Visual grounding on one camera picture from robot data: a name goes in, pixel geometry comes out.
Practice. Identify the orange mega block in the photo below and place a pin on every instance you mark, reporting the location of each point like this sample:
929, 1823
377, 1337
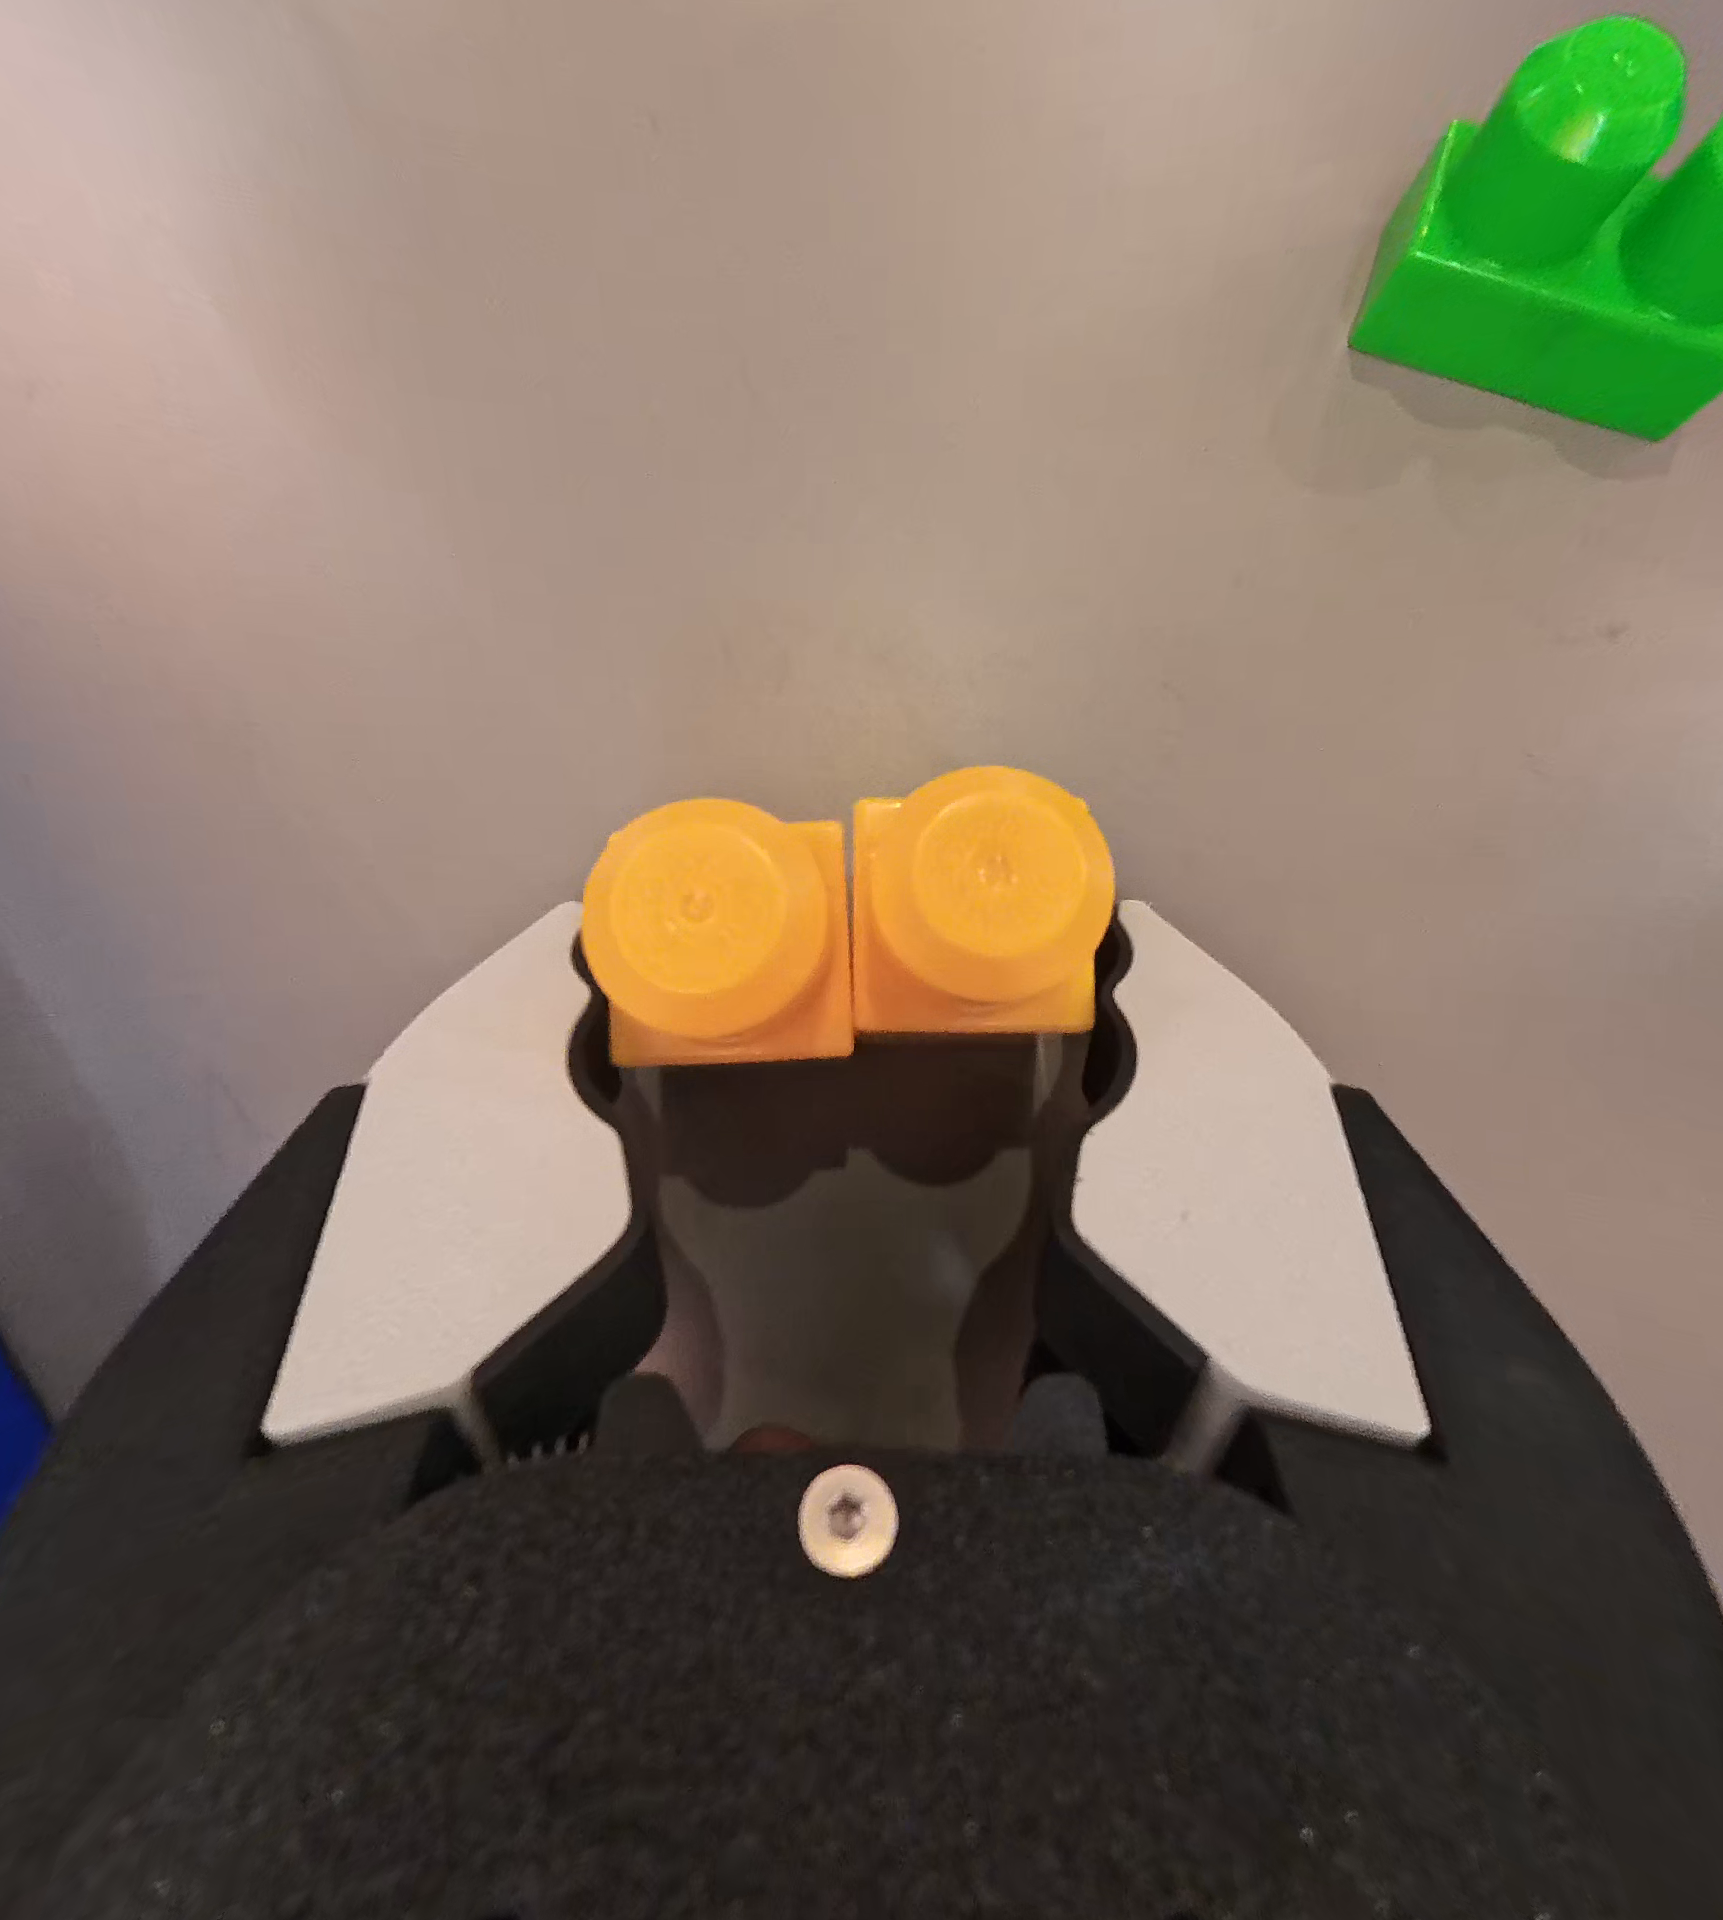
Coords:
987, 886
711, 931

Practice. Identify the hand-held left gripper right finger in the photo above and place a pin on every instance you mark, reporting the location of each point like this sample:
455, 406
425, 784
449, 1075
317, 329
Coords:
1267, 1230

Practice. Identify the green mega block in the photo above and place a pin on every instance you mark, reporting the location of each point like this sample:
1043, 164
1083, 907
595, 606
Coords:
1581, 271

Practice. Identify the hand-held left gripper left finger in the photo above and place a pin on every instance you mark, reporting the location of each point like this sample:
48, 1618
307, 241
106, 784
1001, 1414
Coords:
441, 1230

